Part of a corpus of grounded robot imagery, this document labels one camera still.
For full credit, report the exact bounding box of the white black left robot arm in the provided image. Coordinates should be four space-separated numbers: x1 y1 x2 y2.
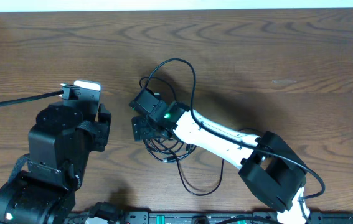
0 88 111 223

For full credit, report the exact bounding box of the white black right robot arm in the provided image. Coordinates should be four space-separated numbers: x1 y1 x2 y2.
129 89 310 223

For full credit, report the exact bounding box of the green clip on rail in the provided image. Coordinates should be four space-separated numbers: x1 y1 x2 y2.
156 215 166 224

